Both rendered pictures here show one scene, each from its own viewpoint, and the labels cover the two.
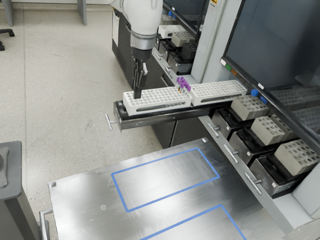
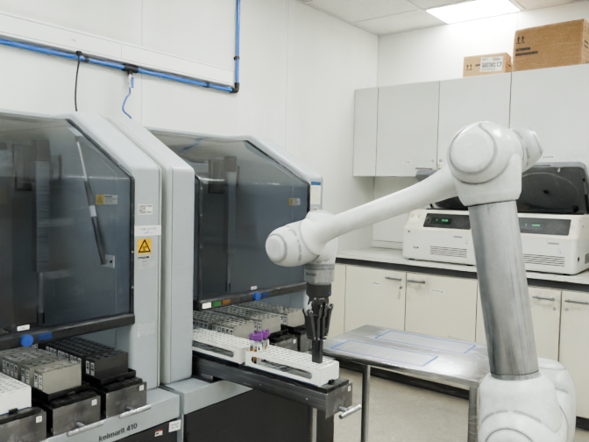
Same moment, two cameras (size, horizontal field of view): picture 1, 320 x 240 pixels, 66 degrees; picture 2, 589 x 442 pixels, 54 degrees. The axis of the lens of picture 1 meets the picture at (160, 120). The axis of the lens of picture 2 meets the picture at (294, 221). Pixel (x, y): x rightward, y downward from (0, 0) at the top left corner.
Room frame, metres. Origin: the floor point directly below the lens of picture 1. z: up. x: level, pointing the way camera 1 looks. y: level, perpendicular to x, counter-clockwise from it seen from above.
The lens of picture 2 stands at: (1.53, 1.64, 1.37)
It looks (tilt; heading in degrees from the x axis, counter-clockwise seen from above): 3 degrees down; 248
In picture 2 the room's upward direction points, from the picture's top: 1 degrees clockwise
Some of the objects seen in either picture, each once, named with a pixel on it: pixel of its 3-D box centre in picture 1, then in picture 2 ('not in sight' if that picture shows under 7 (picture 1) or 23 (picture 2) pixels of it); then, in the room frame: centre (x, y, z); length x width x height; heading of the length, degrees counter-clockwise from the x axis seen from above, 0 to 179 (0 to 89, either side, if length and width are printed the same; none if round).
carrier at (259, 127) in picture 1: (263, 131); (269, 324); (0.79, -0.43, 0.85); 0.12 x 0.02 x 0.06; 29
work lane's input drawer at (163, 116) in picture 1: (182, 106); (257, 373); (0.95, -0.09, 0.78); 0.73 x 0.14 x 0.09; 119
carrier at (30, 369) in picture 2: (186, 39); (47, 373); (1.57, -0.07, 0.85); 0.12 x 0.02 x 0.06; 29
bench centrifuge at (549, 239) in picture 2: not in sight; (542, 215); (-1.39, -1.24, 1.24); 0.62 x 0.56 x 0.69; 30
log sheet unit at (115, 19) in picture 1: (114, 28); not in sight; (2.53, 0.66, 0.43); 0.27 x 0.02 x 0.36; 29
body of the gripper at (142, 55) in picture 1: (141, 56); (318, 298); (0.83, 0.11, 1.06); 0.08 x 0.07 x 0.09; 29
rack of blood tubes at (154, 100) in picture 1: (157, 100); (290, 365); (0.88, 0.03, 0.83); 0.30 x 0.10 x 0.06; 120
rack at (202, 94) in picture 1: (216, 93); (218, 346); (1.04, -0.25, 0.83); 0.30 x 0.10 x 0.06; 119
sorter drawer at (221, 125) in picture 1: (272, 113); not in sight; (1.04, -0.56, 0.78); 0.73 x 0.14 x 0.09; 119
